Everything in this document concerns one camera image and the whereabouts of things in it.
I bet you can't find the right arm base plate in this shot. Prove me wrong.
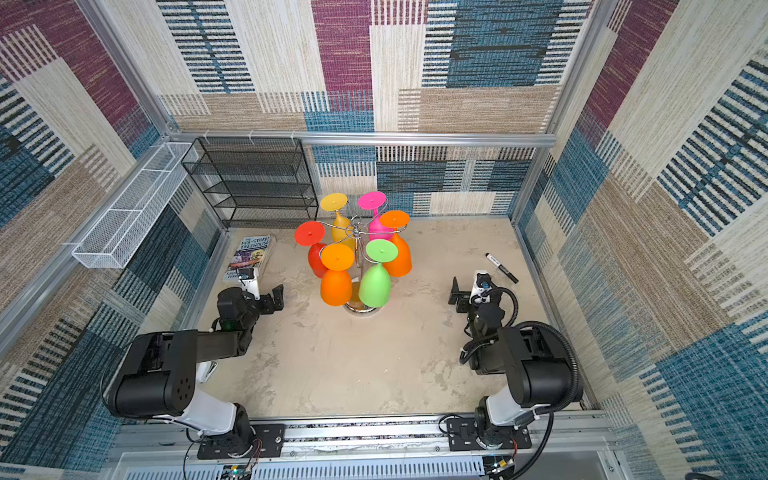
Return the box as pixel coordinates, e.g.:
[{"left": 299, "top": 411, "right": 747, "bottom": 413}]
[{"left": 438, "top": 415, "right": 532, "bottom": 451}]

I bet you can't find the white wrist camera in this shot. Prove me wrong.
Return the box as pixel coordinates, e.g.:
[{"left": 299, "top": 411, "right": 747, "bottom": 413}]
[
  {"left": 237, "top": 266, "right": 260, "bottom": 300},
  {"left": 470, "top": 270, "right": 494, "bottom": 305}
]

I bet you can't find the orange wine glass front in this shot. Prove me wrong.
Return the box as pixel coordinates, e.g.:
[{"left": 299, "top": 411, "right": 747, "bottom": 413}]
[{"left": 320, "top": 244, "right": 355, "bottom": 306}]

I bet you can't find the aluminium mounting rail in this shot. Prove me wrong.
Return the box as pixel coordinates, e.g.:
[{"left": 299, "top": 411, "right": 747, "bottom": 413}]
[{"left": 99, "top": 411, "right": 632, "bottom": 479}]

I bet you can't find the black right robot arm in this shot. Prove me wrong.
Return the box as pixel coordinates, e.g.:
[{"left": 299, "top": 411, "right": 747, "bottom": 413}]
[{"left": 438, "top": 272, "right": 583, "bottom": 451}]

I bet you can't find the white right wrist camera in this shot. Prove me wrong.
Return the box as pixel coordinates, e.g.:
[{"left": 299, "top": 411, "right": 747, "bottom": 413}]
[{"left": 470, "top": 270, "right": 494, "bottom": 305}]

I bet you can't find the white wire mesh basket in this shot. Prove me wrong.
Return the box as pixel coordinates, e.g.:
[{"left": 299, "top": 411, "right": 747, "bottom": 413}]
[{"left": 72, "top": 142, "right": 191, "bottom": 269}]

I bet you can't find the yellow plastic wine glass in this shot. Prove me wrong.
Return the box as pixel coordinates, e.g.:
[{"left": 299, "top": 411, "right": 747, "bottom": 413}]
[{"left": 320, "top": 193, "right": 356, "bottom": 251}]

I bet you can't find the red plastic wine glass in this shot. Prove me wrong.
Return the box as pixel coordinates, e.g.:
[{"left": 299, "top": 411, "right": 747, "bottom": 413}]
[{"left": 294, "top": 221, "right": 328, "bottom": 279}]

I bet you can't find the chrome wine glass rack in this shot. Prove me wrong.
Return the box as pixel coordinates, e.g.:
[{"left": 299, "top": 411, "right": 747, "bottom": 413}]
[{"left": 332, "top": 216, "right": 382, "bottom": 316}]

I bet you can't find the black mesh shelf rack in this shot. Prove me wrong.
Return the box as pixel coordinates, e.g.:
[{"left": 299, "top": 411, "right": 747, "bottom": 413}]
[{"left": 181, "top": 137, "right": 319, "bottom": 228}]

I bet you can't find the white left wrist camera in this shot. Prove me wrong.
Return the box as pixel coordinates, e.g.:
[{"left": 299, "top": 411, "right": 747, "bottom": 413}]
[{"left": 237, "top": 266, "right": 260, "bottom": 300}]

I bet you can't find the black marker pen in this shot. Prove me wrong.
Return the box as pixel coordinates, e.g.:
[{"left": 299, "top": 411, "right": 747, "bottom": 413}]
[{"left": 485, "top": 253, "right": 519, "bottom": 284}]

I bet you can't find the orange wine glass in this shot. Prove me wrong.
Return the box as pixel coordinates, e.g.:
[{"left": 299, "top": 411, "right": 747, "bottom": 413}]
[
  {"left": 320, "top": 244, "right": 355, "bottom": 306},
  {"left": 380, "top": 210, "right": 412, "bottom": 277}
]

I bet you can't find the treehouse paperback book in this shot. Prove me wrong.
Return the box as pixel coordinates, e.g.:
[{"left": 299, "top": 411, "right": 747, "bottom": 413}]
[{"left": 223, "top": 235, "right": 274, "bottom": 283}]

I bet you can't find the pink plastic wine glass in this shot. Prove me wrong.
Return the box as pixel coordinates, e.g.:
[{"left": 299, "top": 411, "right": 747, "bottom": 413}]
[{"left": 358, "top": 191, "right": 394, "bottom": 240}]

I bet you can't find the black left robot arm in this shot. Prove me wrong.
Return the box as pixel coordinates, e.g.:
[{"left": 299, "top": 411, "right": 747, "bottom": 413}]
[{"left": 104, "top": 285, "right": 285, "bottom": 461}]

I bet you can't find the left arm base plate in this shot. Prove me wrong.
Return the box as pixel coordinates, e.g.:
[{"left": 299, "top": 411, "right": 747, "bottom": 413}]
[{"left": 196, "top": 423, "right": 286, "bottom": 460}]

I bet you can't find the green plastic wine glass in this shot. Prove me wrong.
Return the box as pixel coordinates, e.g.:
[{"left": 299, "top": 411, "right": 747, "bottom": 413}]
[{"left": 359, "top": 239, "right": 399, "bottom": 308}]

